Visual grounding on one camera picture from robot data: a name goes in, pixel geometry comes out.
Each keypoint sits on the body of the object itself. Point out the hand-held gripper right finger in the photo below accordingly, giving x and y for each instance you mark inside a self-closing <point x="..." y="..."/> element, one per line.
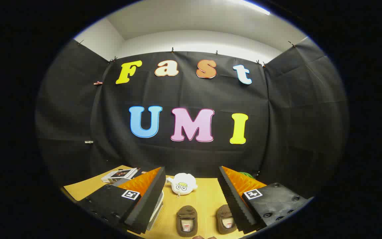
<point x="235" y="202"/>

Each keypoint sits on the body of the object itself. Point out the black backdrop cloth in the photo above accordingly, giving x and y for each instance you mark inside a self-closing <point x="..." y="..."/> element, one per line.
<point x="191" y="96"/>

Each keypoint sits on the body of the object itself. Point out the white plush toy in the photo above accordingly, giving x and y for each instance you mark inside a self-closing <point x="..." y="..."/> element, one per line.
<point x="182" y="184"/>

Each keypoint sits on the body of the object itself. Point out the brown fuzzy shoe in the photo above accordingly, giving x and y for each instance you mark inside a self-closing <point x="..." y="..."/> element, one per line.
<point x="225" y="215"/>
<point x="187" y="215"/>

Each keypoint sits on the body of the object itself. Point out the grey fabric storage box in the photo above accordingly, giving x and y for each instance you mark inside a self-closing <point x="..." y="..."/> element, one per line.
<point x="156" y="209"/>

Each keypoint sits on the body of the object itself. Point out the watermelon slice plush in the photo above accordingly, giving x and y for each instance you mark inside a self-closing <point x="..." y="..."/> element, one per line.
<point x="246" y="174"/>

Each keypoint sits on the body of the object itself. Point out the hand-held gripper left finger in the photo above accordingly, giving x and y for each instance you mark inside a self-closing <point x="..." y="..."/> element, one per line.
<point x="148" y="202"/>

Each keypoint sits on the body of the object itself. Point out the white cover book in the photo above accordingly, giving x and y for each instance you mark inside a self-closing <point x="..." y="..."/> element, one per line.
<point x="118" y="176"/>

